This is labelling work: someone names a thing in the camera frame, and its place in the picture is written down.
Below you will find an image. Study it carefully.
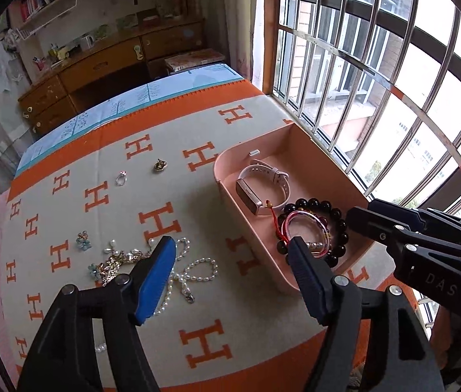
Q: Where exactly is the gold rhinestone hair comb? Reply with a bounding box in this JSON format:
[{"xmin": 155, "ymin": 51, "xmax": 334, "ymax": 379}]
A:
[{"xmin": 96, "ymin": 249, "xmax": 150, "ymax": 286}]

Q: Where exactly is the light blue printed sheet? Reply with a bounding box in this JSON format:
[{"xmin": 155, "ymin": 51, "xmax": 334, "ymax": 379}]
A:
[{"xmin": 16, "ymin": 63, "xmax": 243, "ymax": 176}]

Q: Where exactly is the clear pink bangle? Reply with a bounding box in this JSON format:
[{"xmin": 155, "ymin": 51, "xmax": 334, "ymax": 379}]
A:
[{"xmin": 281, "ymin": 209, "xmax": 333, "ymax": 259}]

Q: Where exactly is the metal window grille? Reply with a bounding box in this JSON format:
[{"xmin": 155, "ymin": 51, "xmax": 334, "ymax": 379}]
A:
[{"xmin": 271, "ymin": 0, "xmax": 461, "ymax": 335}]

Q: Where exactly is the wooden desk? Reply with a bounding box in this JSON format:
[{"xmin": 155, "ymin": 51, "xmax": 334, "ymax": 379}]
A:
[{"xmin": 18, "ymin": 16, "xmax": 207, "ymax": 135}]

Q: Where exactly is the white smart band watch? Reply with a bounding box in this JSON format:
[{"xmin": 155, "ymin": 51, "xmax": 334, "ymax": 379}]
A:
[{"xmin": 235, "ymin": 159, "xmax": 292, "ymax": 216}]

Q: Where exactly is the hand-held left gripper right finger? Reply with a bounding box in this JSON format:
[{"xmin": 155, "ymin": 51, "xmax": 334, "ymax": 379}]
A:
[{"xmin": 288, "ymin": 237, "xmax": 445, "ymax": 392}]

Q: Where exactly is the book stack on stool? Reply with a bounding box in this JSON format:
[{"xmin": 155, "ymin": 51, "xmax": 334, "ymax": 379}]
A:
[{"xmin": 164, "ymin": 48, "xmax": 226, "ymax": 75}]

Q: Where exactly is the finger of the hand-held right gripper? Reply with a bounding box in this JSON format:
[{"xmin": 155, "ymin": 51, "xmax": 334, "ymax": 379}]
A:
[
  {"xmin": 345, "ymin": 206, "xmax": 461, "ymax": 257},
  {"xmin": 368, "ymin": 199, "xmax": 428, "ymax": 224}
]

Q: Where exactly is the pearl necklace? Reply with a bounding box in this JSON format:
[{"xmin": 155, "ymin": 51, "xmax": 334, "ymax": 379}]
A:
[{"xmin": 94, "ymin": 237, "xmax": 219, "ymax": 354}]

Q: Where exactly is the black bead bracelet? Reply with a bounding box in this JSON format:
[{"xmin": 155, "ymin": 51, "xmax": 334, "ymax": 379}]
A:
[{"xmin": 276, "ymin": 198, "xmax": 349, "ymax": 268}]

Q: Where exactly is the orange patterned blanket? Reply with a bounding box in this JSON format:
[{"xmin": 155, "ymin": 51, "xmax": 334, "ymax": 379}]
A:
[{"xmin": 0, "ymin": 79, "xmax": 431, "ymax": 388}]

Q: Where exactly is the red cord charm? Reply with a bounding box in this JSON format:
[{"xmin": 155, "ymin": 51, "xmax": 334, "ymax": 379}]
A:
[{"xmin": 266, "ymin": 200, "xmax": 292, "ymax": 254}]

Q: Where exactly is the white wire hanging basket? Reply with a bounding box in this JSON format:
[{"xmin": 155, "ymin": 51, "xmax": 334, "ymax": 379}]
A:
[{"xmin": 14, "ymin": 0, "xmax": 82, "ymax": 41}]

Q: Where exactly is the glass jar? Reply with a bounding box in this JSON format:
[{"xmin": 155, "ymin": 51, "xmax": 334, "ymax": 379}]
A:
[{"xmin": 157, "ymin": 0, "xmax": 185, "ymax": 19}]

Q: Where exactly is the pink plastic tray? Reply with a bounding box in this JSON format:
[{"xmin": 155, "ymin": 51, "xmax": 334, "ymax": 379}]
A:
[{"xmin": 213, "ymin": 122, "xmax": 376, "ymax": 294}]

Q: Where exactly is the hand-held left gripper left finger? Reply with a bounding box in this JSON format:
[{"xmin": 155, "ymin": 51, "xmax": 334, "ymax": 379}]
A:
[{"xmin": 18, "ymin": 236, "xmax": 177, "ymax": 392}]

